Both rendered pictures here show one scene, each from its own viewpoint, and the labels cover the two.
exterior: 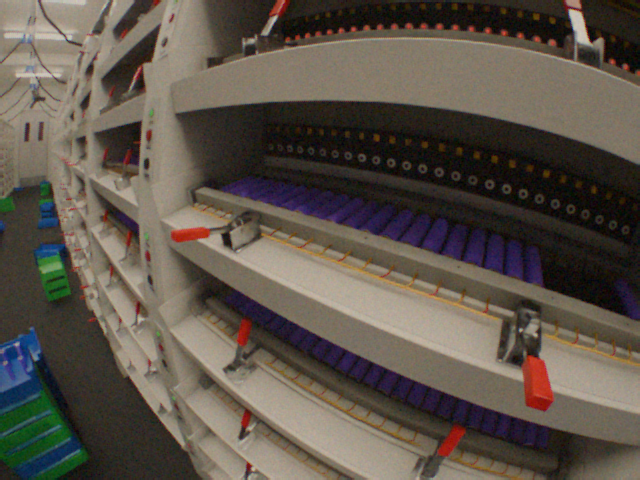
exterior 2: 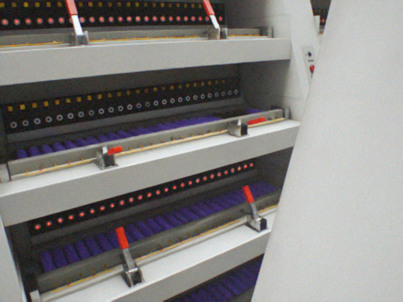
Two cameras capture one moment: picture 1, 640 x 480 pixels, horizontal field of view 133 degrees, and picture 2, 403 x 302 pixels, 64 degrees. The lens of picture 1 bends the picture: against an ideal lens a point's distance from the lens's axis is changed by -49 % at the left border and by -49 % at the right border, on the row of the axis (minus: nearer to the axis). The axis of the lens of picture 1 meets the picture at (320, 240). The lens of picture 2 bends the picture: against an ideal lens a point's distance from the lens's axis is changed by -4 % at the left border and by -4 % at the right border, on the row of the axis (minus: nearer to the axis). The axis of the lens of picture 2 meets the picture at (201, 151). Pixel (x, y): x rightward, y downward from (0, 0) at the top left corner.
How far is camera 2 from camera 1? 0.49 m
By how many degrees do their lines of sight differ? 63
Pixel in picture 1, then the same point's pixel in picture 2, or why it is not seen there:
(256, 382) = (149, 271)
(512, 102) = (205, 59)
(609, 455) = not seen: hidden behind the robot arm
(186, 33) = not seen: outside the picture
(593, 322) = (252, 117)
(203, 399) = not seen: outside the picture
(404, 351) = (214, 152)
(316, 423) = (198, 251)
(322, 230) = (145, 137)
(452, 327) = (217, 139)
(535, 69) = (210, 46)
